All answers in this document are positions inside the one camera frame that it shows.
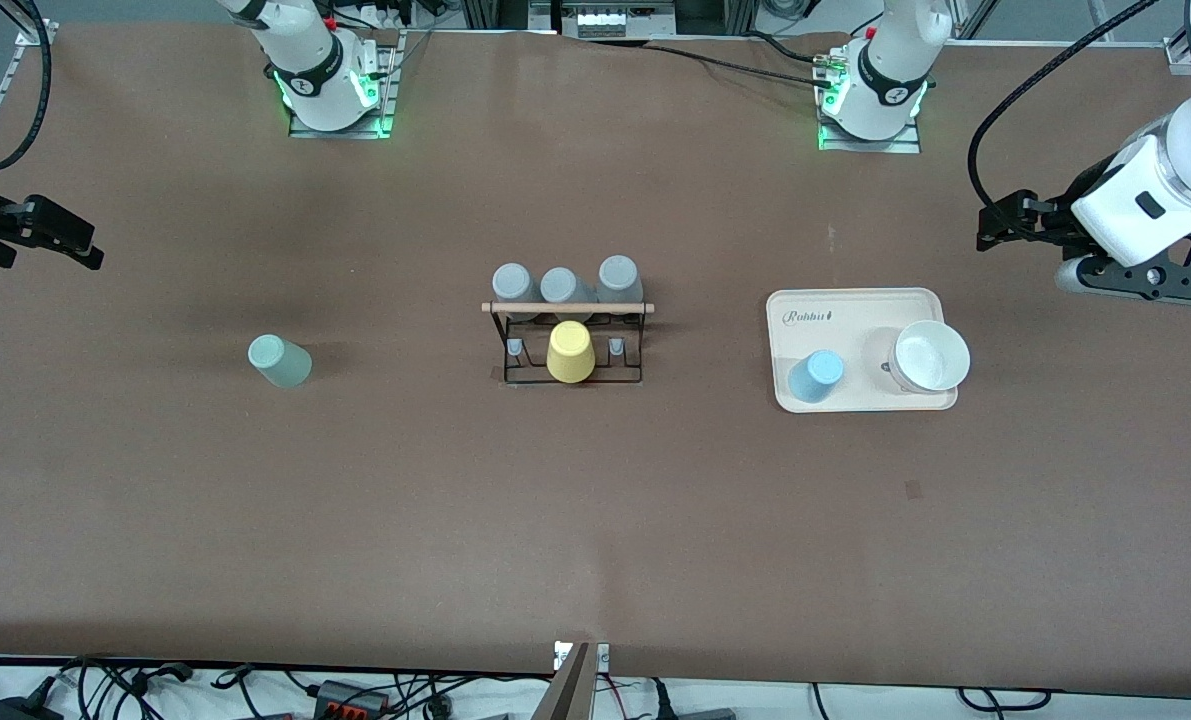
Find white terminal block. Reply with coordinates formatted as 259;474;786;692
575;8;638;39

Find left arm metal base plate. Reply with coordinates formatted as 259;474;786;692
817;45;924;155

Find beige plastic tray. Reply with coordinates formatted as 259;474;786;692
765;287;960;414

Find yellow cup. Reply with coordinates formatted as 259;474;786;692
547;320;597;384

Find light blue cup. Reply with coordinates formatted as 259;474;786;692
788;349;846;405

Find white stand bracket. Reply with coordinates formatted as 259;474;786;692
553;641;611;671

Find grey camera stand post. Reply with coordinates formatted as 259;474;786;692
533;642;596;720

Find grey cup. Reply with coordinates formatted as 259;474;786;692
597;255;644;304
539;267;596;304
492;263;538;304

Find mint green cup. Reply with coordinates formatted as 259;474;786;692
247;334;313;390

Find black wire cup rack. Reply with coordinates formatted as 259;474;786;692
482;300;656;389

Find black braided table cable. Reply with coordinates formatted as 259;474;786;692
643;42;828;87

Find black power adapter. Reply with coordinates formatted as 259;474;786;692
0;693;64;720

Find white bowl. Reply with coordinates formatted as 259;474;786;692
887;320;972;395

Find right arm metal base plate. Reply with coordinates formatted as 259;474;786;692
288;28;403;140

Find tangled black cables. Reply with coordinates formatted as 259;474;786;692
55;655;291;720

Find aluminium frame structure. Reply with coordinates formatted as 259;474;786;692
460;0;756;37

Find black orange connector block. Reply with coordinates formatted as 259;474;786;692
313;679;393;717

